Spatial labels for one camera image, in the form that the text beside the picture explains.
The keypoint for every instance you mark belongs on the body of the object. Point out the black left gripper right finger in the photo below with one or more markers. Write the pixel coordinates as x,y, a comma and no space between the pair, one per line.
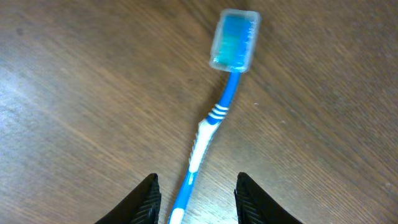
255,206

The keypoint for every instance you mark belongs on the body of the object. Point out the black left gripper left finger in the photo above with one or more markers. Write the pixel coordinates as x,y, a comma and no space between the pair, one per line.
140,206

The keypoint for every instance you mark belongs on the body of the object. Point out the blue white toothbrush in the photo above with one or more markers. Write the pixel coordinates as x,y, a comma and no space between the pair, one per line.
231,51

